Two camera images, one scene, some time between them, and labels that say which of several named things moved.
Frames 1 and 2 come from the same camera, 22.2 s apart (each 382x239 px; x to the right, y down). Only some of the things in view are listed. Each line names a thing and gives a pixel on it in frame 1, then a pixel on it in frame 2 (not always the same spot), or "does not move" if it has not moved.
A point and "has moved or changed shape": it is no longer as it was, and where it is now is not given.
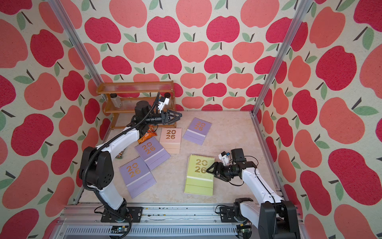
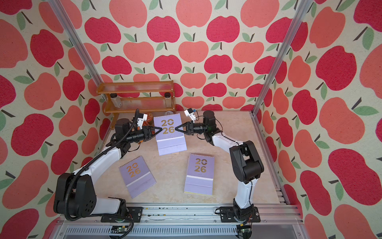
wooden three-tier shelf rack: (121, 98) does not move
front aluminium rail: (83, 221) does not move
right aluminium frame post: (304, 6) does not move
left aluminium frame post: (76, 41) does not move
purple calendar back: (197, 131) has moved or changed shape
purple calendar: (151, 153) to (169, 140)
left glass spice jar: (116, 99) does not move
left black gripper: (164, 117) to (147, 133)
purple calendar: (137, 177) does not move
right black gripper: (220, 172) to (190, 128)
